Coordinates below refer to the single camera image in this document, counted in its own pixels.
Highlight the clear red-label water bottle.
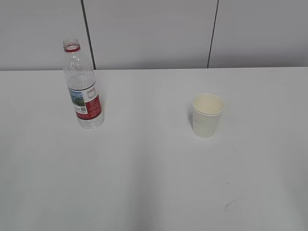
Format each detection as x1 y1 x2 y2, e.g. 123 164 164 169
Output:
63 39 104 129

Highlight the white paper cup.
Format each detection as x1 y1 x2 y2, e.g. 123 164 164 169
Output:
192 93 225 138

